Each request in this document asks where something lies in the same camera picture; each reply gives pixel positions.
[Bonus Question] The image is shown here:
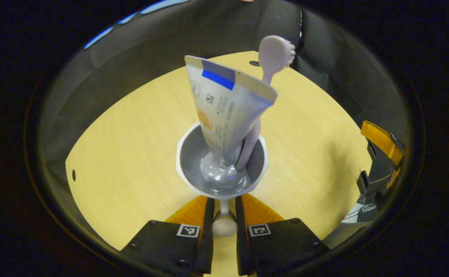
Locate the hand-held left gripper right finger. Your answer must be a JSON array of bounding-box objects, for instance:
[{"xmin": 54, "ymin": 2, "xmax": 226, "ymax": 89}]
[{"xmin": 235, "ymin": 194, "xmax": 329, "ymax": 276}]

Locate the white toothpaste tube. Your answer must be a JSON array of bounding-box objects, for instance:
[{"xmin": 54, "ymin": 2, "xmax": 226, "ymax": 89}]
[{"xmin": 185, "ymin": 55, "xmax": 278, "ymax": 189}]

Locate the white toothbrush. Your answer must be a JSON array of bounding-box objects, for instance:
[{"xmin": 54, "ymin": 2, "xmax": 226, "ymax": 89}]
[{"xmin": 235, "ymin": 35, "xmax": 296, "ymax": 172}]

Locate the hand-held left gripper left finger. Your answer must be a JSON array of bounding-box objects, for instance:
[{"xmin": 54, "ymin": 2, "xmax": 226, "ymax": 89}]
[{"xmin": 120, "ymin": 197, "xmax": 215, "ymax": 274}]

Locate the white cup with handle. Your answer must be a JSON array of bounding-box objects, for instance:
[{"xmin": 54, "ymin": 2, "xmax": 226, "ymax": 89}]
[{"xmin": 176, "ymin": 122, "xmax": 269, "ymax": 237}]

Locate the light wooden desktop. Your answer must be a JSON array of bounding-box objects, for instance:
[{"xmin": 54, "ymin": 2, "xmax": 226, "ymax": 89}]
[{"xmin": 65, "ymin": 51, "xmax": 373, "ymax": 277}]

